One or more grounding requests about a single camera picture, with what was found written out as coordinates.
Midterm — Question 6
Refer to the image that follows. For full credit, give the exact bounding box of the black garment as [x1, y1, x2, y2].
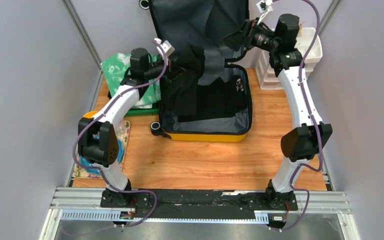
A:
[178, 75, 248, 122]
[160, 43, 206, 116]

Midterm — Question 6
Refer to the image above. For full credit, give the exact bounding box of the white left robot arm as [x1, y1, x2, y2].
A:
[72, 43, 175, 208]

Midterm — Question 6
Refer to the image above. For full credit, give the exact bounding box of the blue polka dot plate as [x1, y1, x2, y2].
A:
[77, 136, 124, 175]

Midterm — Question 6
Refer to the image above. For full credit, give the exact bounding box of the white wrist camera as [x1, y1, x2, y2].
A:
[256, 0, 273, 15]
[152, 37, 175, 59]

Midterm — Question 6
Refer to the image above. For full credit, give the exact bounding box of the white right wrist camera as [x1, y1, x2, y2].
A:
[256, 0, 273, 15]

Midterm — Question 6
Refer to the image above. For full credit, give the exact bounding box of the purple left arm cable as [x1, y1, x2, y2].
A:
[72, 39, 170, 229]

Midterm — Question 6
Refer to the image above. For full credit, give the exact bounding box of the aluminium frame rail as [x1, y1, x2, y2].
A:
[40, 187, 360, 240]

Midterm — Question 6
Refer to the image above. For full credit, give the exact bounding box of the white towel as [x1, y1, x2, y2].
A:
[131, 99, 160, 109]

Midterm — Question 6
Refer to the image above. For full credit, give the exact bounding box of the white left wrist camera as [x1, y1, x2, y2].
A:
[152, 37, 175, 59]

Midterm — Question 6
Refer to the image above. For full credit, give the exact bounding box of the floral placemat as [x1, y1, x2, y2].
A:
[72, 120, 131, 179]

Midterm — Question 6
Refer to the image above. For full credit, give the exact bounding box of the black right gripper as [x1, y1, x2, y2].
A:
[218, 18, 279, 53]

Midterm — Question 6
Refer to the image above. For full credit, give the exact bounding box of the white plastic drawer organizer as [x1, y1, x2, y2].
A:
[255, 27, 323, 91]

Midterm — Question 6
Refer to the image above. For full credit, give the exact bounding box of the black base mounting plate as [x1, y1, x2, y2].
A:
[99, 188, 298, 228]

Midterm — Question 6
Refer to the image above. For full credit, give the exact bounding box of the yellow bowl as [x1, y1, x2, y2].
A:
[83, 111, 98, 119]

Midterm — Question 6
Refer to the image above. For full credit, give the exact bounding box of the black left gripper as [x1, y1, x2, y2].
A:
[143, 55, 186, 83]

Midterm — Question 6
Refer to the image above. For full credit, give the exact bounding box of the green garment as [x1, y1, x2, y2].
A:
[101, 53, 161, 101]

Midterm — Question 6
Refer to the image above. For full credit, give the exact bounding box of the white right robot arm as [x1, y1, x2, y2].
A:
[222, 13, 333, 210]

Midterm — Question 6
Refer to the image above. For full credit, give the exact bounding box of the green plastic tray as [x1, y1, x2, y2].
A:
[125, 102, 160, 117]

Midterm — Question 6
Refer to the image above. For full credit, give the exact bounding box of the yellow Pikachu hard-shell suitcase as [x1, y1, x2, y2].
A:
[149, 0, 253, 142]

